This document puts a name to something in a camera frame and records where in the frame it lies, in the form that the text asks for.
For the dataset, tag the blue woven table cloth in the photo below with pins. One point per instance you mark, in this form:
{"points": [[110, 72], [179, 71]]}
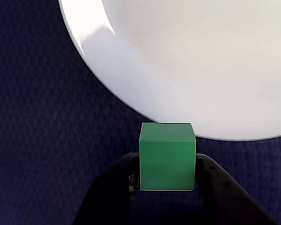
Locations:
{"points": [[37, 117]]}

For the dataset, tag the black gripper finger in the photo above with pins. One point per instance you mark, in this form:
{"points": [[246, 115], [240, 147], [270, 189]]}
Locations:
{"points": [[224, 199], [107, 199]]}

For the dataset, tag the green cube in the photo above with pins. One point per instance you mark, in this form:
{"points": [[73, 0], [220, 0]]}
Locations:
{"points": [[167, 164]]}

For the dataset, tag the white round plate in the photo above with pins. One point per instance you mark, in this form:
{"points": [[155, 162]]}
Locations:
{"points": [[201, 58]]}

